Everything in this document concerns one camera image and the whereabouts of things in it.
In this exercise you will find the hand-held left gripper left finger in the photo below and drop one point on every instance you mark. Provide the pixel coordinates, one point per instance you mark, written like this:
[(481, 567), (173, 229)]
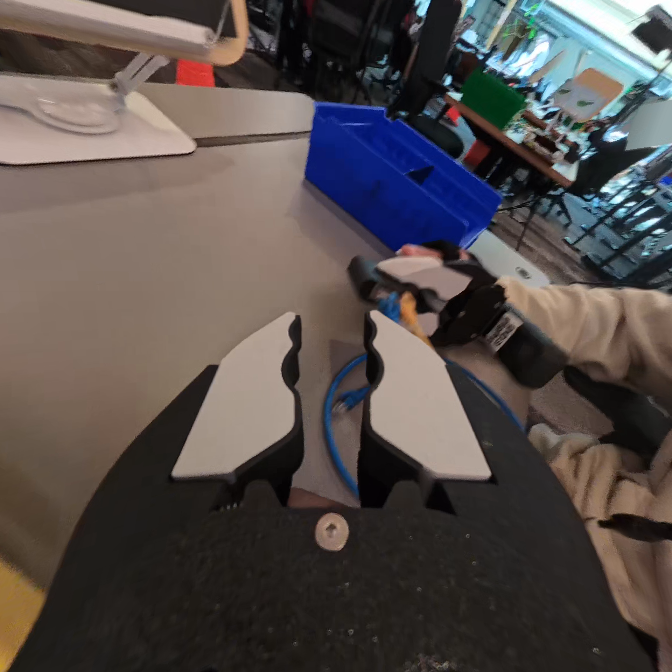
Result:
[(236, 420)]

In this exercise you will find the black bin divider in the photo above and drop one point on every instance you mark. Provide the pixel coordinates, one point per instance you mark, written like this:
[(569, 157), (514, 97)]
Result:
[(422, 174)]

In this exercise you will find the black office chair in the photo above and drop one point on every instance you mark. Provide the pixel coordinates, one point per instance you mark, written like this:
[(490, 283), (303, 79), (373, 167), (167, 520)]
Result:
[(425, 74)]

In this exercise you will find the orange traffic cone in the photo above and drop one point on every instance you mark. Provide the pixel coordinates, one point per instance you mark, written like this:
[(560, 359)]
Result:
[(195, 74)]

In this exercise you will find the wooden table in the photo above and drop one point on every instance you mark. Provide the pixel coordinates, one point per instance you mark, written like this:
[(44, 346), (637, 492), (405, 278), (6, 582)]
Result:
[(525, 137)]

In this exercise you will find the blue plastic bin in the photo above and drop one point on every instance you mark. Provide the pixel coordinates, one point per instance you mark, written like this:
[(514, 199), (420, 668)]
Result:
[(399, 189)]

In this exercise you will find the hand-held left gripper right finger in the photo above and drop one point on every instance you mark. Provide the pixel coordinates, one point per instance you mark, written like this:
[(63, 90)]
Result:
[(431, 420)]

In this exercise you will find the person's right hand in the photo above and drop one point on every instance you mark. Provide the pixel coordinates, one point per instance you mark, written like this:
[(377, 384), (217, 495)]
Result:
[(431, 252)]

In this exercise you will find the yellow plastic bin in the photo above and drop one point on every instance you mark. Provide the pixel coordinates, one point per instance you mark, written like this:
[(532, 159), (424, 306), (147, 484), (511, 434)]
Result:
[(16, 620)]

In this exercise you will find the person's right forearm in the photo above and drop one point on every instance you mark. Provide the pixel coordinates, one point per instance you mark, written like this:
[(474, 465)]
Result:
[(599, 331)]

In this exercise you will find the black ethernet port adapter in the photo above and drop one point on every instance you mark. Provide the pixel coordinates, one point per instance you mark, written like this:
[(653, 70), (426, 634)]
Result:
[(362, 278)]

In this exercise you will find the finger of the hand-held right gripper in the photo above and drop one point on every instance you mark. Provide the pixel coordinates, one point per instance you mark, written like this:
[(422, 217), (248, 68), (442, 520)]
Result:
[(431, 275)]

